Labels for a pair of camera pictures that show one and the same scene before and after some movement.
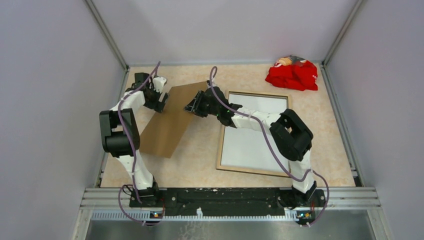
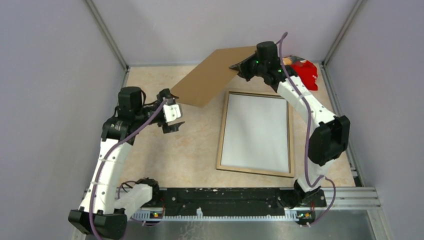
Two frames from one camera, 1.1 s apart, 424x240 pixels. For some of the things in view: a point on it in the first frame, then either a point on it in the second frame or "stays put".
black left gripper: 157,106 -> 164,94
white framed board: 251,150 stays put
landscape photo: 165,130 -> 207,79
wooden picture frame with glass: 250,150 stays put
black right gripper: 194,106 -> 241,67
